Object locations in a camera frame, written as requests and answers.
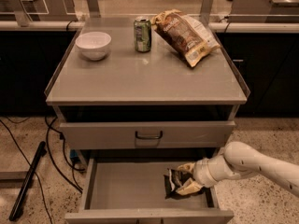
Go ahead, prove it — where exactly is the black bar on floor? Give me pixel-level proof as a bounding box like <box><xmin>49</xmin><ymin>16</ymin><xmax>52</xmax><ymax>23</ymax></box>
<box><xmin>8</xmin><ymin>141</ymin><xmax>46</xmax><ymax>221</ymax></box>

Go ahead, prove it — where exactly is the closed grey top drawer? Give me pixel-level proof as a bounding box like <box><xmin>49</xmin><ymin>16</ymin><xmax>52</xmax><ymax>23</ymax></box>
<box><xmin>60</xmin><ymin>121</ymin><xmax>235</xmax><ymax>149</ymax></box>

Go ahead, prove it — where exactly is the white ceramic bowl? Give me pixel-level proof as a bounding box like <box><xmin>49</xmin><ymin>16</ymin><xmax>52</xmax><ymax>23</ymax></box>
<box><xmin>75</xmin><ymin>32</ymin><xmax>111</xmax><ymax>61</ymax></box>

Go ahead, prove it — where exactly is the grey desk background left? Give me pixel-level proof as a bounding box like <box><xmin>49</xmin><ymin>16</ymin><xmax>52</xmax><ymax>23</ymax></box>
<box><xmin>0</xmin><ymin>0</ymin><xmax>78</xmax><ymax>21</ymax></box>

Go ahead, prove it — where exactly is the brown chip bag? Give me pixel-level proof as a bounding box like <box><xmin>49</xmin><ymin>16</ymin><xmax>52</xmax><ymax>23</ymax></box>
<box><xmin>150</xmin><ymin>9</ymin><xmax>221</xmax><ymax>67</ymax></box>

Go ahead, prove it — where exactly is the black drawer handle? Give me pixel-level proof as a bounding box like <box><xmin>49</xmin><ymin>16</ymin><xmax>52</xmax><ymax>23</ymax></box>
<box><xmin>135</xmin><ymin>131</ymin><xmax>164</xmax><ymax>140</ymax></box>

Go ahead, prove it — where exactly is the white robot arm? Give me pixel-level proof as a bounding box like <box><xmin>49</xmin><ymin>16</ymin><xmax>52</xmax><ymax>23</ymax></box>
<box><xmin>176</xmin><ymin>141</ymin><xmax>299</xmax><ymax>197</ymax></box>

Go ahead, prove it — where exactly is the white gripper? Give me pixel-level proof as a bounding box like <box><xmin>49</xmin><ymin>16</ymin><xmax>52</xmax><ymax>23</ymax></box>
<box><xmin>176</xmin><ymin>158</ymin><xmax>218</xmax><ymax>196</ymax></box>

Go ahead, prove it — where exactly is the white horizontal rail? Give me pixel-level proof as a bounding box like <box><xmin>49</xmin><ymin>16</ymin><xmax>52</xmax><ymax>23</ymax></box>
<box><xmin>0</xmin><ymin>21</ymin><xmax>299</xmax><ymax>34</ymax></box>

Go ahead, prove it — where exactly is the grey desk background right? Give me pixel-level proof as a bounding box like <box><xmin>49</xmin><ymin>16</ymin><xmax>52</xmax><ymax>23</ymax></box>
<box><xmin>228</xmin><ymin>0</ymin><xmax>299</xmax><ymax>23</ymax></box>

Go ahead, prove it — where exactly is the open grey middle drawer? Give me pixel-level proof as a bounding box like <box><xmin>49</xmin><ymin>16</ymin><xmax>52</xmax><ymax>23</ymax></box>
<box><xmin>65</xmin><ymin>148</ymin><xmax>234</xmax><ymax>224</ymax></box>

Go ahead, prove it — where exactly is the green soda can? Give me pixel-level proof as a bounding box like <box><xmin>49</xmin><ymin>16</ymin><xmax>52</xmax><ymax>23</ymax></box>
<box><xmin>134</xmin><ymin>16</ymin><xmax>151</xmax><ymax>52</ymax></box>

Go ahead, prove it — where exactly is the thin black floor cable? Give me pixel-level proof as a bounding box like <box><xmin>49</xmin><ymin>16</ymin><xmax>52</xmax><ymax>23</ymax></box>
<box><xmin>0</xmin><ymin>118</ymin><xmax>54</xmax><ymax>224</ymax></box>

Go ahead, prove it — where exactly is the grey desk background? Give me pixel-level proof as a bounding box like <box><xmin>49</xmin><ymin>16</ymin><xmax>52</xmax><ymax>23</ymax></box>
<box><xmin>0</xmin><ymin>0</ymin><xmax>78</xmax><ymax>21</ymax></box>
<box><xmin>228</xmin><ymin>0</ymin><xmax>299</xmax><ymax>23</ymax></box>

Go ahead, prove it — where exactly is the grey drawer cabinet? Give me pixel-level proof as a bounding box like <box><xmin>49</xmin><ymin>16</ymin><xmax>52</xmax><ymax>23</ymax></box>
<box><xmin>44</xmin><ymin>15</ymin><xmax>251</xmax><ymax>224</ymax></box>

